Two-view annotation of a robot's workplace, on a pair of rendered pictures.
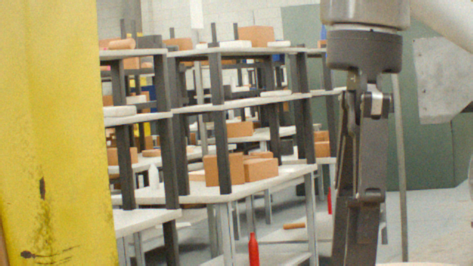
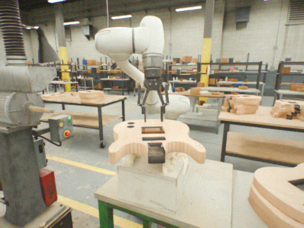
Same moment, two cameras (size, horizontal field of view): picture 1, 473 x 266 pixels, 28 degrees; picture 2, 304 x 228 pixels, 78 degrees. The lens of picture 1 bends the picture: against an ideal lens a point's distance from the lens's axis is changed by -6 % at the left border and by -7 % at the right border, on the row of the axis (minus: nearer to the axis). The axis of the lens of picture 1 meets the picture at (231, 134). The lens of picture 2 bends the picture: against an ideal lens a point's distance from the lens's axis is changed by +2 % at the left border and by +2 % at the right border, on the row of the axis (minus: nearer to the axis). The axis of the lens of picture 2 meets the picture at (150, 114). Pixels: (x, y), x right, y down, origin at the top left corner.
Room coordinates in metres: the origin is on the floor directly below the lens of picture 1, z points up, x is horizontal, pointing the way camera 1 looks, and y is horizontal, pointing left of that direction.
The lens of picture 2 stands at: (0.94, 0.70, 1.52)
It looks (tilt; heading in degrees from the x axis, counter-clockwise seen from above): 14 degrees down; 270
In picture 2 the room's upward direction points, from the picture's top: straight up
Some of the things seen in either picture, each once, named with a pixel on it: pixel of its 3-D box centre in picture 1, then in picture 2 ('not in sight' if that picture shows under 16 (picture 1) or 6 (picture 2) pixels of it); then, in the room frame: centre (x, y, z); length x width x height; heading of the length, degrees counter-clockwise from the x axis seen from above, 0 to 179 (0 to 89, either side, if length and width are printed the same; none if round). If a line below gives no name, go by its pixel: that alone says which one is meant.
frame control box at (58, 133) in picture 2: not in sight; (53, 130); (1.77, -0.83, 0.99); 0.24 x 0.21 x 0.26; 156
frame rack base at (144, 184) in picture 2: not in sight; (151, 180); (0.93, -0.06, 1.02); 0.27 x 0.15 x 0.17; 160
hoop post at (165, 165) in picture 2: not in sight; (166, 162); (0.87, 0.01, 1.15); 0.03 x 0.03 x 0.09
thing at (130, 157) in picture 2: not in sight; (129, 155); (1.03, -0.05, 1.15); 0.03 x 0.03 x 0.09
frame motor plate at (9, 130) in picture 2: not in sight; (9, 123); (2.01, -0.67, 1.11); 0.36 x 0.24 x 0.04; 156
